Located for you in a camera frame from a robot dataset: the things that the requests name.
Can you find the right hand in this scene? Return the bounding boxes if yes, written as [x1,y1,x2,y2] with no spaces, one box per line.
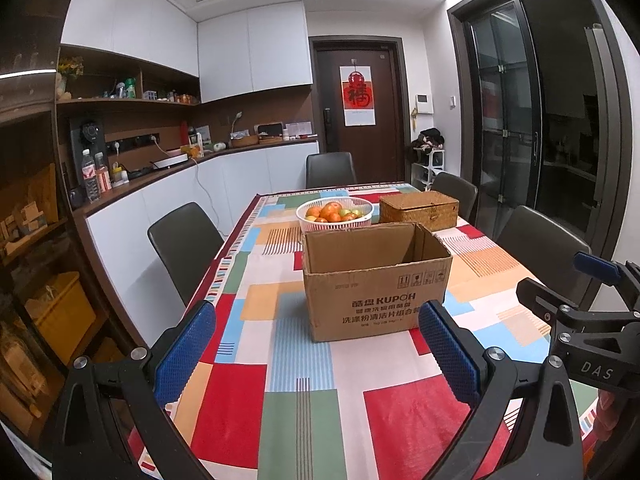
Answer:
[593,390,620,441]

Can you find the dark chair right near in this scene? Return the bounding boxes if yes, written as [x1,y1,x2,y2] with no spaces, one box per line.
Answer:
[497,205,591,304]

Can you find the dark chair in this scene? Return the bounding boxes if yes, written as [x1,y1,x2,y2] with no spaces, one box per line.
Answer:
[431,171,478,223]
[497,205,591,304]
[148,203,224,306]

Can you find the dark chair right far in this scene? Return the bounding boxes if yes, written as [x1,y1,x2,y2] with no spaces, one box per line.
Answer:
[431,171,478,223]

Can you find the wicker basket box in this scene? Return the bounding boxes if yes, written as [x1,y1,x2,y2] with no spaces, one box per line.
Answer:
[378,191,459,232]

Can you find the black glass sliding door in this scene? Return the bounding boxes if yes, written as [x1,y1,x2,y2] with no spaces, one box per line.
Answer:
[466,0,541,238]

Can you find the dark chair left side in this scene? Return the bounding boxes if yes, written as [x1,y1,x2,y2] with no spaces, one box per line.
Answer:
[148,203,224,306]

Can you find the cardboard box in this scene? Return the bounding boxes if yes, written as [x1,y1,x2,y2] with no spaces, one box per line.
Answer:
[303,222,452,342]

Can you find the white shoe rack with items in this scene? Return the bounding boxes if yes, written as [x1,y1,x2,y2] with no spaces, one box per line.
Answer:
[408,128,445,191]

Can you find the dark wooden door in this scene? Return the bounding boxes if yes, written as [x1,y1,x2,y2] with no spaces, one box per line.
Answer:
[309,36,411,183]

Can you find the white fruit basket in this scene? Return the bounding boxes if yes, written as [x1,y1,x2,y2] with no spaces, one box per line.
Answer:
[295,196,374,233]

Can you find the water bottle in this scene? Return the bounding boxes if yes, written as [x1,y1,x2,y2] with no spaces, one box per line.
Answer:
[81,148,100,203]

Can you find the dark chair far end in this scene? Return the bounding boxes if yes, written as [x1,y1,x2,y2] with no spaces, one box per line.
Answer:
[306,152,357,188]

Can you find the red fu door poster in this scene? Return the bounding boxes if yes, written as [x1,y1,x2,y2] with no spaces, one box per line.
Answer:
[338,65,376,127]

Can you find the white upper cabinets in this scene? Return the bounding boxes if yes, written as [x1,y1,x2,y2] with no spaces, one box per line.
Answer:
[62,0,312,102]

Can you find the wall intercom panel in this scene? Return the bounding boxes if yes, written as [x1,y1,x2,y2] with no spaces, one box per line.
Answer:
[416,94,434,115]

